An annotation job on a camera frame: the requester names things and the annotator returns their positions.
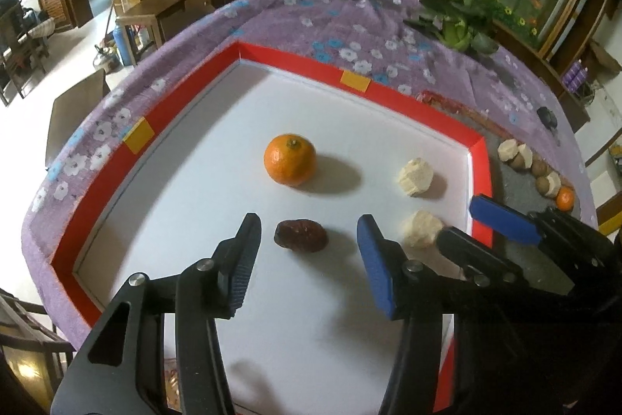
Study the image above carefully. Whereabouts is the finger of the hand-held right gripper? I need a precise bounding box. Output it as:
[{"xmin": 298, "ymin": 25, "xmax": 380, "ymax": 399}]
[
  {"xmin": 436, "ymin": 226, "xmax": 575, "ymax": 298},
  {"xmin": 469, "ymin": 195, "xmax": 579, "ymax": 250}
]

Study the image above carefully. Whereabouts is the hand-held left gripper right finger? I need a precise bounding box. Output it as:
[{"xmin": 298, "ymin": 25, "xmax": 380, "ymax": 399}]
[{"xmin": 356, "ymin": 215, "xmax": 564, "ymax": 415}]

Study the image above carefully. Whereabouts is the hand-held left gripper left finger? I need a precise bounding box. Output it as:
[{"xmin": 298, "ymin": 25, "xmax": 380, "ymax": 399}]
[{"xmin": 51, "ymin": 213, "xmax": 262, "ymax": 415}]

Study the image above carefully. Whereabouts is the dried red date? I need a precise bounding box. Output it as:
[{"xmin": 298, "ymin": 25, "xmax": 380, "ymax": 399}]
[{"xmin": 273, "ymin": 219, "xmax": 327, "ymax": 253}]

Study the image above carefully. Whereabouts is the large orange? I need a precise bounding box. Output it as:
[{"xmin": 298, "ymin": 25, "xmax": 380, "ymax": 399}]
[{"xmin": 264, "ymin": 133, "xmax": 318, "ymax": 187}]

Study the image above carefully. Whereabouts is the red and white tray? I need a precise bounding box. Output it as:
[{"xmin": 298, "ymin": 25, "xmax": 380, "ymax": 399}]
[{"xmin": 51, "ymin": 40, "xmax": 494, "ymax": 415}]

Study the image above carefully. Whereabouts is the small black object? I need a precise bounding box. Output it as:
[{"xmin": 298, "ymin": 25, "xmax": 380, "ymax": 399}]
[{"xmin": 536, "ymin": 106, "xmax": 559, "ymax": 132}]

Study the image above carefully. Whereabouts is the purple bottles pack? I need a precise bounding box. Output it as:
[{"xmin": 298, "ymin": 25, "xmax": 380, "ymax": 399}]
[{"xmin": 563, "ymin": 61, "xmax": 589, "ymax": 94}]

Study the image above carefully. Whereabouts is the yellow tape patch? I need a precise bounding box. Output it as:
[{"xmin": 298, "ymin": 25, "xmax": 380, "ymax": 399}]
[
  {"xmin": 122, "ymin": 118, "xmax": 156, "ymax": 154},
  {"xmin": 340, "ymin": 71, "xmax": 372, "ymax": 93}
]

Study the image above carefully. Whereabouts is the cardboard box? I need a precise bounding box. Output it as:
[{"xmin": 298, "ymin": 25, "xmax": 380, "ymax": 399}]
[{"xmin": 590, "ymin": 40, "xmax": 622, "ymax": 74}]

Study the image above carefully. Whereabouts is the green leafy plant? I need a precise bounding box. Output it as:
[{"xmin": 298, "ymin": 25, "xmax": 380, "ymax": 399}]
[{"xmin": 403, "ymin": 0, "xmax": 500, "ymax": 54}]

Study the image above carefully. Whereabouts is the metal kettle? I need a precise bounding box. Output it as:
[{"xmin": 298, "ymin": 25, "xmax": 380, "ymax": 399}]
[{"xmin": 93, "ymin": 46, "xmax": 120, "ymax": 74}]

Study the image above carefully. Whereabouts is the blue water bottle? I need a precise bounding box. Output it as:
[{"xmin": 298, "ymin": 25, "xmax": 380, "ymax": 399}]
[{"xmin": 114, "ymin": 23, "xmax": 133, "ymax": 67}]

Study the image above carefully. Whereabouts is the purple floral tablecloth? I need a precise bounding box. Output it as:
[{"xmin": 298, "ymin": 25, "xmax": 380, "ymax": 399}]
[{"xmin": 22, "ymin": 0, "xmax": 599, "ymax": 350}]

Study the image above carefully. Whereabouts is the wooden stool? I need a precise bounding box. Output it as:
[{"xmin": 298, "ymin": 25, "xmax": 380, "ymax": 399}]
[{"xmin": 115, "ymin": 0, "xmax": 188, "ymax": 56}]

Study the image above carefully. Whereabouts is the dark wooden chair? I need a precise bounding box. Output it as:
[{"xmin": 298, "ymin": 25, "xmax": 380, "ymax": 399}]
[{"xmin": 0, "ymin": 0, "xmax": 49, "ymax": 105}]

